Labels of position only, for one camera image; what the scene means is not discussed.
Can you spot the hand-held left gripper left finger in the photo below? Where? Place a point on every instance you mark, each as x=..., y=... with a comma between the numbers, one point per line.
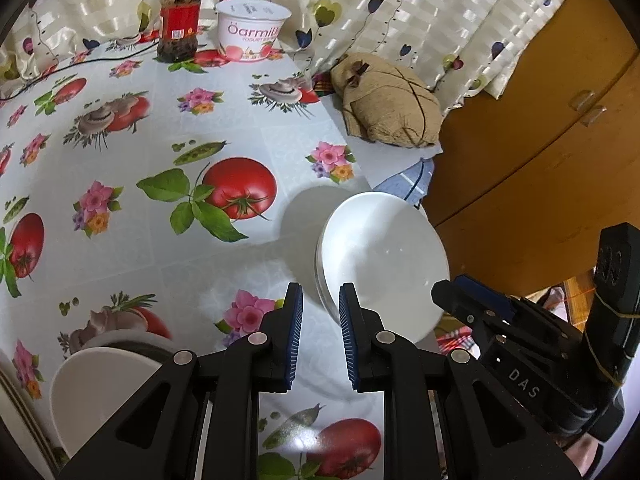
x=295, y=335

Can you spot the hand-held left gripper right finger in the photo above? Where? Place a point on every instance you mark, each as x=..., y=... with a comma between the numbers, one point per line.
x=346, y=335

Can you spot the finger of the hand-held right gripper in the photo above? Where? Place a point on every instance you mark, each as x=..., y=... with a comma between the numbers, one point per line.
x=482, y=292
x=460, y=305

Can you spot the white bowl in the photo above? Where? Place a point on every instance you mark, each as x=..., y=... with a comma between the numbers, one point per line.
x=320, y=280
x=100, y=395
x=385, y=260

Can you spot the person's right hand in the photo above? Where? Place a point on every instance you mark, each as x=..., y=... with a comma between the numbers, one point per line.
x=582, y=460

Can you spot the red checked cloth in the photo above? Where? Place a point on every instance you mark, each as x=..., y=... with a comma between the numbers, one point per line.
x=450, y=342

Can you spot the orange woven mat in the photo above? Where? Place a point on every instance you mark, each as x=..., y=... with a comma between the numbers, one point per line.
x=575, y=300

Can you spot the blue striped cloth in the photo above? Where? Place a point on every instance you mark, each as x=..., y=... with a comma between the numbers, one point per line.
x=405, y=180

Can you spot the vegetable print tablecloth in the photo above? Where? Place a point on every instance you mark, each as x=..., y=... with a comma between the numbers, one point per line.
x=150, y=270

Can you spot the wooden cabinet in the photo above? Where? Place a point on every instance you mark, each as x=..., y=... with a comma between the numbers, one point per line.
x=540, y=135

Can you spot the burlap bag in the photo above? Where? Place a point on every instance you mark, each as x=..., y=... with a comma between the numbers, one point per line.
x=385, y=105

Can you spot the white yogurt tub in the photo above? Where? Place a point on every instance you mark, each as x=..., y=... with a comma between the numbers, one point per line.
x=250, y=35

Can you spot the glass jar with red lid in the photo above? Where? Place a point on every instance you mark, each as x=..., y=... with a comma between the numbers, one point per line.
x=180, y=20

